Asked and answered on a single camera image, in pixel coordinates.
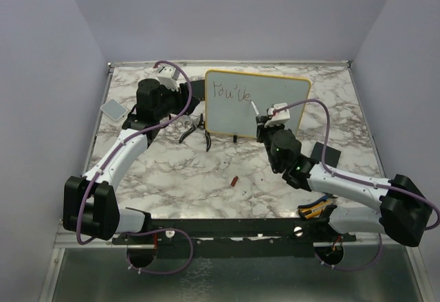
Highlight white square device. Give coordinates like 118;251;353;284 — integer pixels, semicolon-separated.
100;99;128;122

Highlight blue handled cutters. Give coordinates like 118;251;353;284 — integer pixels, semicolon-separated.
320;193;338;202

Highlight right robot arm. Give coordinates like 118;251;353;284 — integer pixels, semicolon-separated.
256;116;432;247

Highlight red marker cap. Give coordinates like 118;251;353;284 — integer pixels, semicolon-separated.
230;176;239;187

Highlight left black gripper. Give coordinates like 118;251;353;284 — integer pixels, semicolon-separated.
154;81;199;120

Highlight black base frame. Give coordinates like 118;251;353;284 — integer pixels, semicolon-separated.
109;212;355;260

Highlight white marker pen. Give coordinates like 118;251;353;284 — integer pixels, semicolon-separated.
250;100;260;117

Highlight yellow framed whiteboard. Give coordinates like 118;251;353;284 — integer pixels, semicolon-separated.
205;69;311;138

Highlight yellow black stripper tool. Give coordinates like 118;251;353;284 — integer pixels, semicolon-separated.
297;197;334;219

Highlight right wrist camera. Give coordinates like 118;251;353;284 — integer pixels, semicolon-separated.
265;103;290;127

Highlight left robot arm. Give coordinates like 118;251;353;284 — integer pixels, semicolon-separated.
63;78;205;244

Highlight black handled pliers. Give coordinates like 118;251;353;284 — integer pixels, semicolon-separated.
179;114;213;152

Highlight black flat box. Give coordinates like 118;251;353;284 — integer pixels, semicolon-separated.
310;142;341;168

